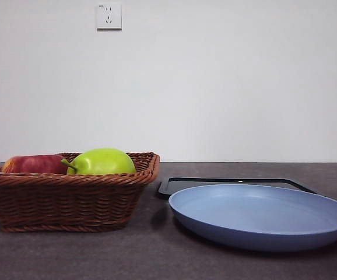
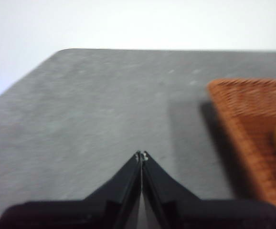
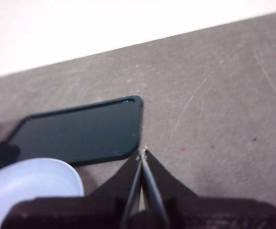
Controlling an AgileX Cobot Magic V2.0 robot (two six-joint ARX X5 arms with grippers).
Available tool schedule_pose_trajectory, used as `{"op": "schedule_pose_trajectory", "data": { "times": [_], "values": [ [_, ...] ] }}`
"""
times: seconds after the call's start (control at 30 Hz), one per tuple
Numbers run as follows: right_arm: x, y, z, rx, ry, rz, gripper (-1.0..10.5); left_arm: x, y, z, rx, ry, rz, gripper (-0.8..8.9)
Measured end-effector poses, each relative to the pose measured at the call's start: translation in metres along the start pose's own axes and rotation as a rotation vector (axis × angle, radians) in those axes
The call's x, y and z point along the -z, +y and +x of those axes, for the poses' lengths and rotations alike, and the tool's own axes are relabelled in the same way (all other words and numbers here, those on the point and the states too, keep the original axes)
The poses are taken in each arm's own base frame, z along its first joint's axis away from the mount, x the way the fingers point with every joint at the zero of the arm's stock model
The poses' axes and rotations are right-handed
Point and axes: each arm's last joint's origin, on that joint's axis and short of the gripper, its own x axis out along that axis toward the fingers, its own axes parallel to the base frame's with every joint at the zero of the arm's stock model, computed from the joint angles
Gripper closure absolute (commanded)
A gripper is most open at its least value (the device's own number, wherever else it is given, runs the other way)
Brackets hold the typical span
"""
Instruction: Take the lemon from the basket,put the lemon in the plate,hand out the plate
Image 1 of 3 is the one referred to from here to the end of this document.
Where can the blue round plate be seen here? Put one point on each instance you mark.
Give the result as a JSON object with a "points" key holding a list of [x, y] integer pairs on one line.
{"points": [[259, 216]]}

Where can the brown wicker basket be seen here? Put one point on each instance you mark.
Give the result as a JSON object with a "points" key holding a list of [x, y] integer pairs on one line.
{"points": [[69, 201]]}

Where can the black flat tray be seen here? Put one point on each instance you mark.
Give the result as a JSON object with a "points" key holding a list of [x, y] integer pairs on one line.
{"points": [[164, 192]]}

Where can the green apple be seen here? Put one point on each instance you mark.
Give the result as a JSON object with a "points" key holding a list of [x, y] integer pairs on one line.
{"points": [[104, 161]]}

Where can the red apple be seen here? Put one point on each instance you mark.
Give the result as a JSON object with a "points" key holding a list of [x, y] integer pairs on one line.
{"points": [[34, 164]]}

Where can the white wall socket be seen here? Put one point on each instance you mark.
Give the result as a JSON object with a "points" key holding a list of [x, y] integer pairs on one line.
{"points": [[109, 17]]}

